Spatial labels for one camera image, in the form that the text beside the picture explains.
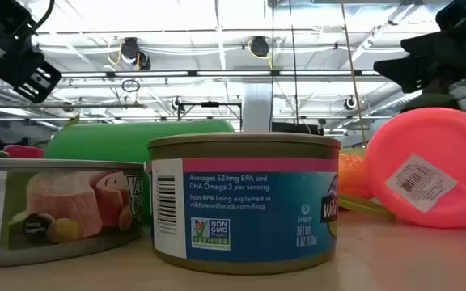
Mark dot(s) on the black metal frame stand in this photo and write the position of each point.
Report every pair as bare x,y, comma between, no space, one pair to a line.
210,104

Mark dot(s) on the green toy bottle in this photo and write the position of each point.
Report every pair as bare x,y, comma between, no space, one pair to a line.
128,141

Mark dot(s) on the black monitor screen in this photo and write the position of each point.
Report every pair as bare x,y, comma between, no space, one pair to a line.
297,128

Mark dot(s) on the toy orange fruit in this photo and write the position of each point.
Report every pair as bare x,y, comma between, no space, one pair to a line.
352,175

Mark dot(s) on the red toy bell pepper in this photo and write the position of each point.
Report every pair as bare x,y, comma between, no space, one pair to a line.
22,152

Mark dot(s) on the green Van Camp's tuna can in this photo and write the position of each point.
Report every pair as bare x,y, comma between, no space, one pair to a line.
55,202

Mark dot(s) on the orange toy bottle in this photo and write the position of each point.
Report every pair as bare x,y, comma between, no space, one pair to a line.
439,141

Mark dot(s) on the blue Wild Planet tuna can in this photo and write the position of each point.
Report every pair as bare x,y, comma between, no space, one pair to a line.
237,210

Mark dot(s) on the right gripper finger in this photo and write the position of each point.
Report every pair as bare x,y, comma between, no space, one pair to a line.
451,36
439,74

